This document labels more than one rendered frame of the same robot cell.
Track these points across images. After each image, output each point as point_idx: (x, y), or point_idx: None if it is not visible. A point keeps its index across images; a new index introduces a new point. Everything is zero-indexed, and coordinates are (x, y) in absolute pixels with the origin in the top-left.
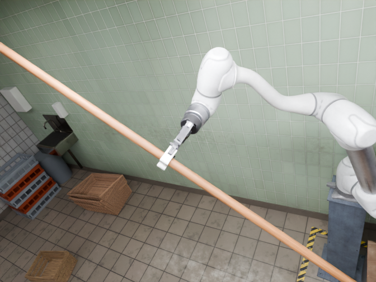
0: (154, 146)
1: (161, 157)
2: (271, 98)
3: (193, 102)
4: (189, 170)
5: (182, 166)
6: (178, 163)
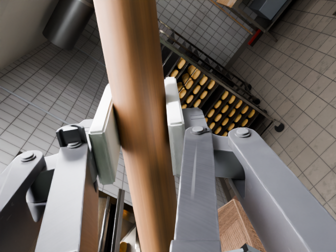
0: (98, 23)
1: (106, 89)
2: None
3: None
4: (139, 236)
5: (132, 202)
6: (129, 185)
